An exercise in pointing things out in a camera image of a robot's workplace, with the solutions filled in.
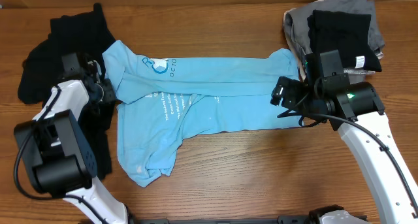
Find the black garment on left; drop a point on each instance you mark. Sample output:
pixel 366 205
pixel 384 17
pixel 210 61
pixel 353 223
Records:
pixel 86 33

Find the light blue printed t-shirt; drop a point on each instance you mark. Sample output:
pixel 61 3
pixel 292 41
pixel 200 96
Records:
pixel 165 101

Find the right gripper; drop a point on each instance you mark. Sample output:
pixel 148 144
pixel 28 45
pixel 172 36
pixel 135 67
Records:
pixel 293 89

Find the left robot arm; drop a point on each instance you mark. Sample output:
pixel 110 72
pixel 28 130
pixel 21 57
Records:
pixel 55 160

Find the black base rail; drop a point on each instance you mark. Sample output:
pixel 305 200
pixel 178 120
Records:
pixel 278 220

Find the folded beige garment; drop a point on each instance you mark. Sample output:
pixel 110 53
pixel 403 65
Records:
pixel 295 54

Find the folded black garment with tag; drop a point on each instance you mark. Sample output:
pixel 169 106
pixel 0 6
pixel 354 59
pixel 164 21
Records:
pixel 346 33

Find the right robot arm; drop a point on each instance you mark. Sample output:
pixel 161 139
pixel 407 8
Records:
pixel 357 113

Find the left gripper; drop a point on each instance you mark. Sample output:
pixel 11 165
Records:
pixel 111 94

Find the folded grey garment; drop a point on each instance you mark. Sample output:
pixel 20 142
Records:
pixel 297 31

